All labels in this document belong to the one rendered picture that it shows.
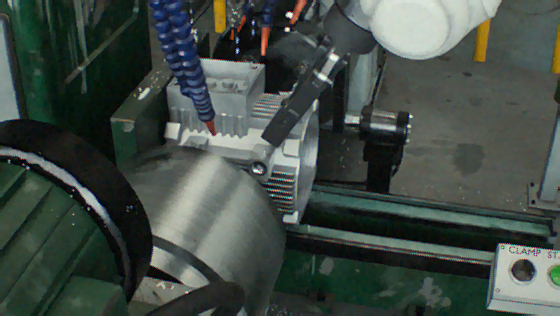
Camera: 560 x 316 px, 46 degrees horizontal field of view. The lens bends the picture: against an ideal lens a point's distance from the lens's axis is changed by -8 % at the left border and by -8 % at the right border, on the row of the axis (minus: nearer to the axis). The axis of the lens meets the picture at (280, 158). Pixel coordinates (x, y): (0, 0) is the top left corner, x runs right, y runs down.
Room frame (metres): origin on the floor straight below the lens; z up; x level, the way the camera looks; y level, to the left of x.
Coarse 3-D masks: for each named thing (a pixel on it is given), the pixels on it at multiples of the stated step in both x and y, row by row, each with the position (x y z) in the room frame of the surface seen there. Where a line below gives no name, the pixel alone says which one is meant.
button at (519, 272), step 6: (516, 264) 0.59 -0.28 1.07; (522, 264) 0.59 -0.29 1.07; (528, 264) 0.59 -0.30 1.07; (516, 270) 0.58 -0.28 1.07; (522, 270) 0.58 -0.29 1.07; (528, 270) 0.58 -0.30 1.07; (534, 270) 0.58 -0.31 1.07; (516, 276) 0.58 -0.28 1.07; (522, 276) 0.58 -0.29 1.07; (528, 276) 0.58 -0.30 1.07
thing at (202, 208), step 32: (128, 160) 0.71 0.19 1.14; (160, 160) 0.68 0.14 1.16; (192, 160) 0.68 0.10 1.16; (224, 160) 0.69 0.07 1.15; (160, 192) 0.62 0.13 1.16; (192, 192) 0.63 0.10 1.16; (224, 192) 0.64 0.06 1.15; (256, 192) 0.67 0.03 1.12; (160, 224) 0.57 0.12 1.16; (192, 224) 0.58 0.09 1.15; (224, 224) 0.60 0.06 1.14; (256, 224) 0.63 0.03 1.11; (160, 256) 0.53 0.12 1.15; (192, 256) 0.54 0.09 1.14; (224, 256) 0.56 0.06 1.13; (256, 256) 0.59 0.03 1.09; (256, 288) 0.56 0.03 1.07
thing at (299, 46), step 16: (288, 0) 1.18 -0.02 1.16; (320, 0) 1.21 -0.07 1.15; (256, 16) 1.13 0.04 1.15; (288, 16) 1.12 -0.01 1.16; (304, 16) 1.12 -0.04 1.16; (320, 16) 1.15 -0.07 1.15; (224, 32) 1.15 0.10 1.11; (240, 32) 1.14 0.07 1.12; (256, 32) 1.13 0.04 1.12; (272, 32) 1.12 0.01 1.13; (288, 32) 1.11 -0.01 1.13; (304, 32) 1.11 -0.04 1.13; (320, 32) 1.11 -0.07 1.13; (224, 48) 1.15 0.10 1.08; (240, 48) 1.14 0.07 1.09; (256, 48) 1.13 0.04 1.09; (272, 48) 1.12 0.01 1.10; (288, 48) 1.11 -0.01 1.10; (304, 48) 1.11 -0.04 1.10; (272, 64) 1.12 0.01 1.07; (288, 64) 1.11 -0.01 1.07; (304, 64) 1.10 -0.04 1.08; (352, 64) 1.15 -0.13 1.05; (272, 80) 1.12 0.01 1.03; (288, 80) 1.11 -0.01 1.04; (320, 96) 1.10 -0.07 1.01; (320, 112) 1.10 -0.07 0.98
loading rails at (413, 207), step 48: (336, 192) 0.94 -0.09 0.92; (384, 192) 0.93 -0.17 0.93; (288, 240) 0.83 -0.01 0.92; (336, 240) 0.81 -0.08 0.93; (384, 240) 0.82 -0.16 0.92; (432, 240) 0.87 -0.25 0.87; (480, 240) 0.85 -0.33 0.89; (528, 240) 0.83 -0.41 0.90; (288, 288) 0.83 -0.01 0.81; (336, 288) 0.81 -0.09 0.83; (384, 288) 0.79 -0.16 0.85; (432, 288) 0.77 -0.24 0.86; (480, 288) 0.75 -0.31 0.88
